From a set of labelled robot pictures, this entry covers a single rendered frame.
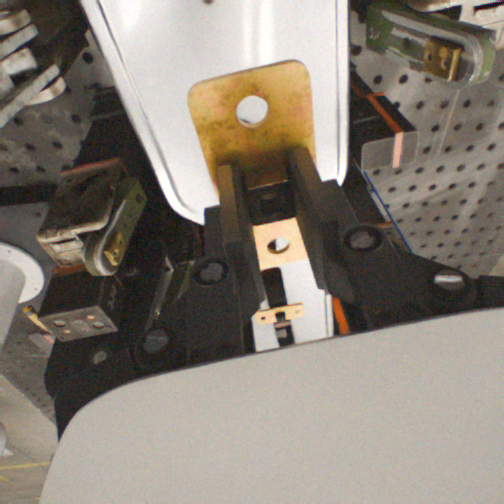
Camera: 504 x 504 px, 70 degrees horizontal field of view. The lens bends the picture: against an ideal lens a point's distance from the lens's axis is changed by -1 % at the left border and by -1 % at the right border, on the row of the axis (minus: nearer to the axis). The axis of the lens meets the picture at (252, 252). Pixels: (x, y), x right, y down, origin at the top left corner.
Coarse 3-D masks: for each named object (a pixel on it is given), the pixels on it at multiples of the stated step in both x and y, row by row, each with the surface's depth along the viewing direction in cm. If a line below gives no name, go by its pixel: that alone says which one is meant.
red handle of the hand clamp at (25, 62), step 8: (24, 48) 25; (8, 56) 25; (16, 56) 25; (24, 56) 25; (32, 56) 26; (8, 64) 25; (16, 64) 25; (24, 64) 25; (32, 64) 26; (8, 72) 25; (16, 72) 25; (24, 72) 26; (32, 72) 26
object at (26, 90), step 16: (16, 32) 24; (32, 32) 26; (0, 48) 23; (16, 48) 24; (0, 64) 24; (48, 64) 28; (0, 80) 24; (16, 80) 26; (32, 80) 25; (48, 80) 27; (0, 96) 23; (16, 96) 24; (32, 96) 25; (0, 112) 22; (16, 112) 23
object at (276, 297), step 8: (272, 248) 71; (264, 272) 68; (272, 272) 67; (280, 272) 66; (264, 280) 66; (272, 280) 65; (280, 280) 65; (272, 288) 64; (280, 288) 64; (272, 296) 63; (280, 296) 63; (272, 304) 62; (280, 304) 63
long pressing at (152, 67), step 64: (128, 0) 29; (192, 0) 30; (256, 0) 30; (320, 0) 31; (128, 64) 32; (192, 64) 33; (256, 64) 34; (320, 64) 34; (192, 128) 37; (320, 128) 39; (192, 192) 43; (256, 320) 63; (320, 320) 66
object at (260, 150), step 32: (288, 64) 10; (192, 96) 11; (224, 96) 11; (256, 96) 11; (288, 96) 11; (224, 128) 11; (256, 128) 12; (288, 128) 12; (224, 160) 12; (256, 160) 12; (256, 192) 12; (288, 192) 12; (256, 224) 13; (288, 224) 15; (288, 256) 16
